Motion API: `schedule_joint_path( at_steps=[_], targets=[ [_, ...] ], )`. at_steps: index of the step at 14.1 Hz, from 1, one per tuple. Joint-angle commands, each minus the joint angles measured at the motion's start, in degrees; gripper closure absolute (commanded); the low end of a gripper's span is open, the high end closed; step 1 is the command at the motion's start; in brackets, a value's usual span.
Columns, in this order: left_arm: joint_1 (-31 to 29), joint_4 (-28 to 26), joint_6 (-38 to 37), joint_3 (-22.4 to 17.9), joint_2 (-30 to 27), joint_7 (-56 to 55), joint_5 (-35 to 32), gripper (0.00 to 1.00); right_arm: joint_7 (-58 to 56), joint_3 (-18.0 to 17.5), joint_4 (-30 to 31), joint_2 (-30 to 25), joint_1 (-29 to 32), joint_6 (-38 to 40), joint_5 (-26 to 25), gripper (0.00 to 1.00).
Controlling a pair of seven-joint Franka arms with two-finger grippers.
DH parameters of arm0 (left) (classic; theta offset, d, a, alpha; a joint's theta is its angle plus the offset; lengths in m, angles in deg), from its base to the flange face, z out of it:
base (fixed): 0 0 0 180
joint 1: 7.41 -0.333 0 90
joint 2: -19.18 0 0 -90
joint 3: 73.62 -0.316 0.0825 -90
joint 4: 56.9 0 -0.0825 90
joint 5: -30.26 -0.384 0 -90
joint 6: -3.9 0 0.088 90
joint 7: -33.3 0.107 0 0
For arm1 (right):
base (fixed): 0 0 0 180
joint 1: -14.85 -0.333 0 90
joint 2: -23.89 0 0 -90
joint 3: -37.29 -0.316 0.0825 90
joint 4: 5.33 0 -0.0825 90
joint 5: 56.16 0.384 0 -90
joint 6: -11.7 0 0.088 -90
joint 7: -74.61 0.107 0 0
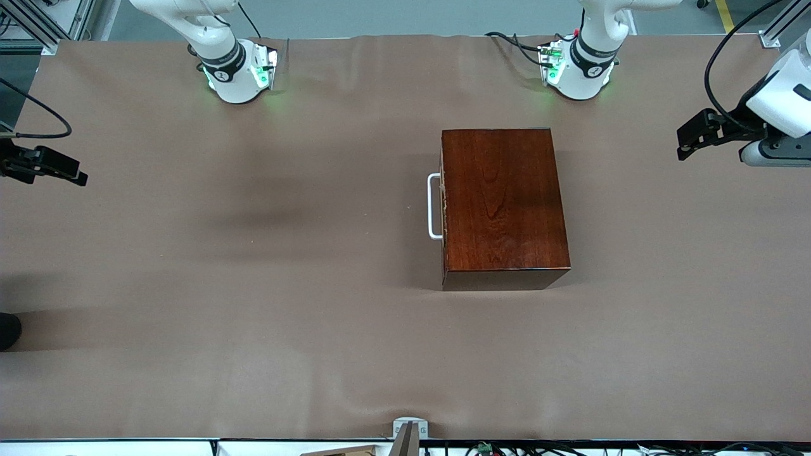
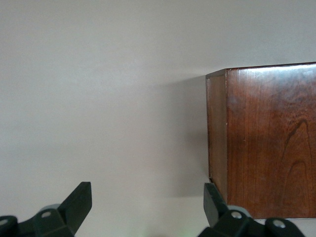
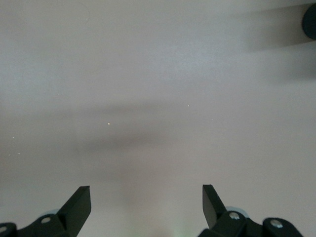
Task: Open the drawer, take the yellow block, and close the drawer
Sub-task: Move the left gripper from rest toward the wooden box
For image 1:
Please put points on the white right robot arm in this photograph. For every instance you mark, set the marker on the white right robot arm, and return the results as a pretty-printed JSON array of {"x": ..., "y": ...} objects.
[{"x": 234, "y": 82}]

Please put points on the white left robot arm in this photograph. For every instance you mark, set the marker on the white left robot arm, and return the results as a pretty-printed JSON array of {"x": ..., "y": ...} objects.
[{"x": 583, "y": 85}]

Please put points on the brown table cover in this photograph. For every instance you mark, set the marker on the brown table cover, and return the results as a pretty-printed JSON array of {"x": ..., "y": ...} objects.
[{"x": 253, "y": 380}]

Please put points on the light wooden board piece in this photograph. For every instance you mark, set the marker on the light wooden board piece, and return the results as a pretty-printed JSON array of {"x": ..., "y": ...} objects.
[{"x": 342, "y": 452}]

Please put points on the aluminium frame profile with bracket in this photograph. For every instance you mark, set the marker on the aluminium frame profile with bracket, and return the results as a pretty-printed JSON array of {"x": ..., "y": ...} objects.
[{"x": 770, "y": 40}]

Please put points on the aluminium frame with pale post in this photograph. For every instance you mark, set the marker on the aluminium frame with pale post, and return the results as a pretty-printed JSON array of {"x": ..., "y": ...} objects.
[{"x": 108, "y": 19}]

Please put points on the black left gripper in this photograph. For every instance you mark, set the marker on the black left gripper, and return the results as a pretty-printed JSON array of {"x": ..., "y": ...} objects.
[{"x": 739, "y": 118}]

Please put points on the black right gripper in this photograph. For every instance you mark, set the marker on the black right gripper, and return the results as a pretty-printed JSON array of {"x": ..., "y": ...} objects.
[{"x": 9, "y": 159}]

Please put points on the dark brown wooden cabinet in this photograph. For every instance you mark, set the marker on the dark brown wooden cabinet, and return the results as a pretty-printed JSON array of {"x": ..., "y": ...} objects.
[{"x": 507, "y": 202}]

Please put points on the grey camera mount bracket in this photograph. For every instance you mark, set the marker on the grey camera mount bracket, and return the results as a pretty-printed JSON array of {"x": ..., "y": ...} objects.
[{"x": 408, "y": 443}]

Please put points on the black rounded object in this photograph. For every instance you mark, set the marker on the black rounded object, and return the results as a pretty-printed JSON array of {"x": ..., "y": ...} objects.
[{"x": 7, "y": 332}]

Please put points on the white table edge rail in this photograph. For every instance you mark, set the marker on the white table edge rail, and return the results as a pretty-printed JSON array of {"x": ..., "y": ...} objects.
[{"x": 127, "y": 449}]

